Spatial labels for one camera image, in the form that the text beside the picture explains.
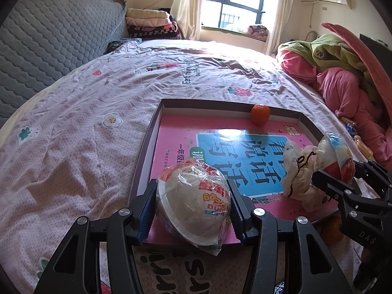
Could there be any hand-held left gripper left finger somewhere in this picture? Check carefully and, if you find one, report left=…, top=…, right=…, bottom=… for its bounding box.
left=34, top=178, right=160, bottom=294

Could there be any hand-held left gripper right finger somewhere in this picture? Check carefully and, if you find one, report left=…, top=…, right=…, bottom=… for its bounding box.
left=228, top=181, right=353, bottom=294

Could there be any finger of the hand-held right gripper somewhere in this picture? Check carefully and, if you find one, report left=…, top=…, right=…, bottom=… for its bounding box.
left=312, top=170, right=392, bottom=221
left=355, top=160, right=392, bottom=201

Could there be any blue capped egg toy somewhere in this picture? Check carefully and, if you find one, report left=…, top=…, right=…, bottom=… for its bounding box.
left=317, top=132, right=356, bottom=189

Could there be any white sheer scrunchie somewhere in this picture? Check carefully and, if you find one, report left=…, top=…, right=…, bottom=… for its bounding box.
left=282, top=141, right=333, bottom=212

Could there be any red egg toy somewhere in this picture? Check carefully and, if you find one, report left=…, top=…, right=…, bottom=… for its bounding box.
left=156, top=163, right=232, bottom=256

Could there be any shallow grey cardboard box tray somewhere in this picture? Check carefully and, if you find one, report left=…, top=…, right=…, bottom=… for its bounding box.
left=128, top=98, right=340, bottom=247

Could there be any yellow snack packet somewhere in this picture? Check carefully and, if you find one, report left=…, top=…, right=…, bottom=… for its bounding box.
left=354, top=135, right=376, bottom=161

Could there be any plain small orange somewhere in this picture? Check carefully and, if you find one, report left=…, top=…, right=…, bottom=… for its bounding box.
left=318, top=216, right=345, bottom=245

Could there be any pink and blue book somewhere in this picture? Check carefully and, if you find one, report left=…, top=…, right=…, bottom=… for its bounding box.
left=144, top=115, right=337, bottom=244

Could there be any pile of pink green blankets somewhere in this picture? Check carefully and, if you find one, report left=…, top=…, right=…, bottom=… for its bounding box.
left=276, top=49, right=392, bottom=172

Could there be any small orange with green stem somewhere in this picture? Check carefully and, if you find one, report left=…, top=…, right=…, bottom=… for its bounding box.
left=251, top=104, right=270, bottom=126

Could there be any pink quilted cushion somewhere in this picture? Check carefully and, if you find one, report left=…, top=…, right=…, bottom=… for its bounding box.
left=321, top=22, right=392, bottom=123

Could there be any strawberry print bed sheet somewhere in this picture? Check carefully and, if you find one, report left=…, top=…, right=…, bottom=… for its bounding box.
left=0, top=38, right=392, bottom=294

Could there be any black television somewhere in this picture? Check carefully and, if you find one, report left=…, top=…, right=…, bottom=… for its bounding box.
left=359, top=33, right=386, bottom=52

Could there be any green blanket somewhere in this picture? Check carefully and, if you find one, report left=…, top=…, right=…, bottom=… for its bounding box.
left=277, top=34, right=380, bottom=105

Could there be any dark blue cloth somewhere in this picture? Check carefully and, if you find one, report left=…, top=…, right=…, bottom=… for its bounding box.
left=106, top=37, right=143, bottom=54

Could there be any white air conditioner pipe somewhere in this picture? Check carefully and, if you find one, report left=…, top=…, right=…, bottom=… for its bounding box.
left=300, top=0, right=319, bottom=42

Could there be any patterned windowsill cushion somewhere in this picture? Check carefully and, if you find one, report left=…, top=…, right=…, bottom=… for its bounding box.
left=246, top=24, right=269, bottom=40

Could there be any dark patterned folded blanket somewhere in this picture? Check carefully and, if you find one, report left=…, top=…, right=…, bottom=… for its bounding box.
left=127, top=24, right=181, bottom=40

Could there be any cream curtain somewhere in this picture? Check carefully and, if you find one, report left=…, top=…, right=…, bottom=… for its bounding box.
left=170, top=0, right=206, bottom=41
left=265, top=0, right=299, bottom=57

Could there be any pink folded blanket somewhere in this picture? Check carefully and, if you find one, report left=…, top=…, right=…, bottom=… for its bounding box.
left=126, top=17, right=175, bottom=28

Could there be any cream folded blanket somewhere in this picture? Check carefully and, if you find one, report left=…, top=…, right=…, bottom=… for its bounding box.
left=126, top=8, right=170, bottom=19

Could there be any grey quilted headboard cover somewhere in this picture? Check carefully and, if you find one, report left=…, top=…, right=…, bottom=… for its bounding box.
left=0, top=0, right=129, bottom=126

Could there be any barred window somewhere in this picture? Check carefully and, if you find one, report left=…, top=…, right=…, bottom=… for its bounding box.
left=202, top=0, right=270, bottom=36

